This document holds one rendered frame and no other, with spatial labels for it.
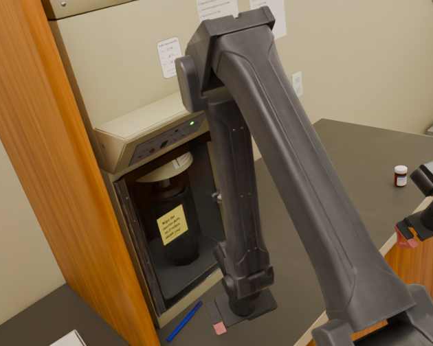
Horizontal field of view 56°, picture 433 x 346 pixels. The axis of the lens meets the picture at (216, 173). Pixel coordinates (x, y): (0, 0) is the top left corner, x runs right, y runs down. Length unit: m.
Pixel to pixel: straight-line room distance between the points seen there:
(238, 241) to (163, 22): 0.49
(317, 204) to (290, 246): 0.93
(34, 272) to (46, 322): 0.17
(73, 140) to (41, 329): 0.71
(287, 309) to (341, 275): 0.75
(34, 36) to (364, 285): 0.55
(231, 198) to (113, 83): 0.37
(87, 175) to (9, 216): 0.58
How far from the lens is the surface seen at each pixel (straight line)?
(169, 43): 0.91
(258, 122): 0.41
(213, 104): 0.52
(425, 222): 1.07
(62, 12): 0.80
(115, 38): 0.84
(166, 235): 1.00
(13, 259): 1.35
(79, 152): 0.73
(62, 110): 0.70
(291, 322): 1.09
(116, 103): 0.85
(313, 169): 0.38
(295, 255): 1.26
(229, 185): 0.58
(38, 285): 1.42
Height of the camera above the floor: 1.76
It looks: 28 degrees down
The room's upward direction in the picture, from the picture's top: 11 degrees counter-clockwise
